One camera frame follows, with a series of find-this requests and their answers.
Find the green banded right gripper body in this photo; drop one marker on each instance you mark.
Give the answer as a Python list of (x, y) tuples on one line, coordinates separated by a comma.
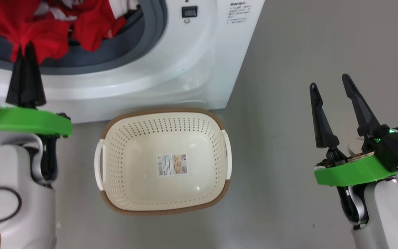
[(351, 173)]

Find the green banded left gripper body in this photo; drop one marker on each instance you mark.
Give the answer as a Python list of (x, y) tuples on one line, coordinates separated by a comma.
[(26, 122)]

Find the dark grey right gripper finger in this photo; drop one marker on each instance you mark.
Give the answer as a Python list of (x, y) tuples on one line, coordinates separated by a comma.
[(321, 128), (365, 117)]

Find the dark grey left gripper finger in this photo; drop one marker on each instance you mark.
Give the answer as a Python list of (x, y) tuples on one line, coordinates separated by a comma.
[(34, 86), (16, 86)]

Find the red and white garment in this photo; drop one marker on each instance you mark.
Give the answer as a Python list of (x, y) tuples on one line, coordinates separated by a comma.
[(40, 34)]

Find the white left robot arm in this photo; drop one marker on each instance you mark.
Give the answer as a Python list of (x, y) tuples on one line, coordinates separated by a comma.
[(19, 207)]

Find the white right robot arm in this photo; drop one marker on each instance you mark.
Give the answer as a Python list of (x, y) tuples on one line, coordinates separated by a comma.
[(389, 214)]

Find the cream perforated laundry basket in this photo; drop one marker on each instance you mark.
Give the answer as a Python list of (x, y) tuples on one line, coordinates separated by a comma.
[(164, 138)]

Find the white front-load washing machine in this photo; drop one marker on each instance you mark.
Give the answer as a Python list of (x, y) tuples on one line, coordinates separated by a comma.
[(185, 69)]

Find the white paper basket label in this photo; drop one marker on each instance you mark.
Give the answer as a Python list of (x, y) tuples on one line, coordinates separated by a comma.
[(172, 164)]

